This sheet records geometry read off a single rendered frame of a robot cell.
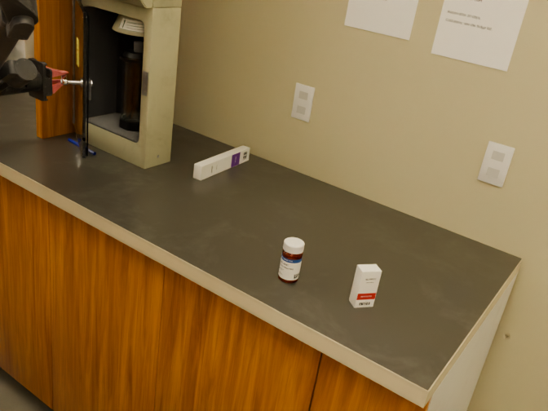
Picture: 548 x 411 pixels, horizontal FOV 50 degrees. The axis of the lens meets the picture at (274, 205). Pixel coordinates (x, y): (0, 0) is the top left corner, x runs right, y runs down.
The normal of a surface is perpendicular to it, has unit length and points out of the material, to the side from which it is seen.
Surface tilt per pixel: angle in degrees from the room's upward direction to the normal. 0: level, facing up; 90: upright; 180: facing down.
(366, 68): 90
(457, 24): 90
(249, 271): 0
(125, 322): 90
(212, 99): 90
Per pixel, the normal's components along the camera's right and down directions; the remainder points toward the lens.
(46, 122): 0.81, 0.35
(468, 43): -0.57, 0.27
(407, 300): 0.14, -0.90
